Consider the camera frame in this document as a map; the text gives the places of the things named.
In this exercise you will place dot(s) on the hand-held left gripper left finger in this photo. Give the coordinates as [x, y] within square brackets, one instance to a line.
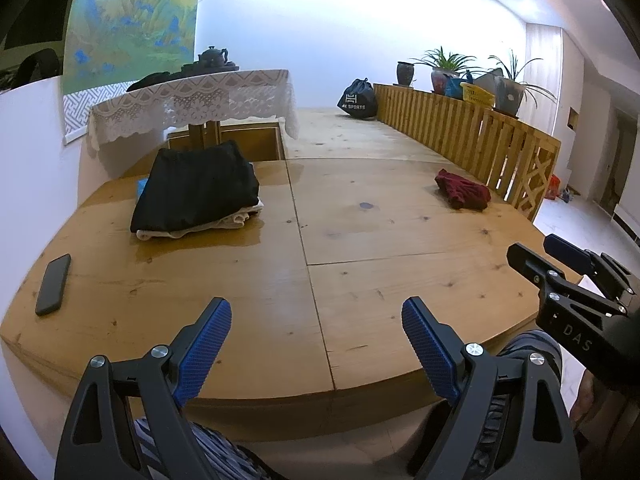
[202, 350]

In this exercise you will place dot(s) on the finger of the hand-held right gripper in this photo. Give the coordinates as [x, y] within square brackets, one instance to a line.
[530, 260]
[565, 251]

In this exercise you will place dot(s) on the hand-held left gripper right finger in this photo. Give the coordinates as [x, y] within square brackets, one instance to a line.
[430, 350]

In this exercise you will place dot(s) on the dark red garment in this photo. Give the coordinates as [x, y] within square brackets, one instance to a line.
[462, 190]

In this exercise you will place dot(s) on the person's right hand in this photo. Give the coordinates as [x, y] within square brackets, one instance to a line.
[597, 405]

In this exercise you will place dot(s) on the red bag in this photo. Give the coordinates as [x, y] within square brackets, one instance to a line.
[553, 186]

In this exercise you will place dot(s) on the beige folded garment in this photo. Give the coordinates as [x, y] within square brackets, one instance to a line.
[200, 230]

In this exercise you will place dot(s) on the wooden slatted railing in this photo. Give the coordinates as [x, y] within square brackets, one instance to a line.
[470, 140]

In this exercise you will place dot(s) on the white folded garment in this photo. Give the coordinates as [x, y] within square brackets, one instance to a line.
[254, 207]

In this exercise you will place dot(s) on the black smartphone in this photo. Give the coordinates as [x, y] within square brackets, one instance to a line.
[53, 285]

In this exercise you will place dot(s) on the black folded garment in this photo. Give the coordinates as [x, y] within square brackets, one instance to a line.
[195, 185]

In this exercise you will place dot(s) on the potted plant in grey pot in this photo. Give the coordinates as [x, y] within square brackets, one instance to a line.
[510, 95]

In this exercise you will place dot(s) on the yellow plastic basket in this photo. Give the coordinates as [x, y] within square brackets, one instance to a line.
[477, 94]

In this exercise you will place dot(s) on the blue folded garment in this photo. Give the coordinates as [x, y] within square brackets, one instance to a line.
[142, 186]

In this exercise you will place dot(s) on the white curtain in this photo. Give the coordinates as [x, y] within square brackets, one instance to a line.
[542, 65]

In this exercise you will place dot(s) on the potted plant in red pot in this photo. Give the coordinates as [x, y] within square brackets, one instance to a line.
[442, 72]

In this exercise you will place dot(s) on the wooden tea table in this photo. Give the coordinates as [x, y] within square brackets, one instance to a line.
[204, 134]

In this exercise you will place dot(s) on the dark ceramic vase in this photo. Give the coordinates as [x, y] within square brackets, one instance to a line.
[405, 73]

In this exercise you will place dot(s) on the white lace tablecloth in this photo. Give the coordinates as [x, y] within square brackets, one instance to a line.
[190, 97]

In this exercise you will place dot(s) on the dark clay teapot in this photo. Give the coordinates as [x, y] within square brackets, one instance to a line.
[214, 56]

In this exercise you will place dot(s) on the black chair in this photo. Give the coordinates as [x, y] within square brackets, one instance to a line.
[40, 67]

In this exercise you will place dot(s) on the landscape painting wall scroll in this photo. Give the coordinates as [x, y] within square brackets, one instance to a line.
[130, 20]

